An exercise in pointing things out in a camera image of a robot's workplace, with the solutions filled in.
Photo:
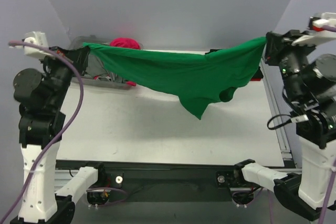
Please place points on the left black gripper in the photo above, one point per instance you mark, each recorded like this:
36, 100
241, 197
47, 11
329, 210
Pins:
79, 57

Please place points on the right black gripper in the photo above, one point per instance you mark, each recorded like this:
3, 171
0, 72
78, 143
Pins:
273, 48

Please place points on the green t shirt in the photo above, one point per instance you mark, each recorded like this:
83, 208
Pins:
196, 79

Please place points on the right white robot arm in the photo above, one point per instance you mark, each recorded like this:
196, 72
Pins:
309, 91

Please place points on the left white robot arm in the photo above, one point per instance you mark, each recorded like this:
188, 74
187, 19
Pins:
40, 95

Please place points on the grey t shirt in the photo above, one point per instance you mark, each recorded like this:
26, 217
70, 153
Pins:
96, 71

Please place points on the clear plastic bin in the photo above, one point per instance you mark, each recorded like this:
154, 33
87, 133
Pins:
77, 42

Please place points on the pink t shirt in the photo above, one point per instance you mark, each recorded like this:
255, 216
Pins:
125, 43

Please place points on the folded black t shirt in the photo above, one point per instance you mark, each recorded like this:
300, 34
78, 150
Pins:
212, 50

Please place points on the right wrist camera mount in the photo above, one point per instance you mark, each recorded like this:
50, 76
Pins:
321, 30

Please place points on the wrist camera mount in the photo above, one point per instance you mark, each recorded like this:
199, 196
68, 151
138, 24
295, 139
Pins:
321, 30
37, 38

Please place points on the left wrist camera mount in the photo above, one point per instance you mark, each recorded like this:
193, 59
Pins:
37, 38

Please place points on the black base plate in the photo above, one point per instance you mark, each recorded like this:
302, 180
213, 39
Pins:
154, 182

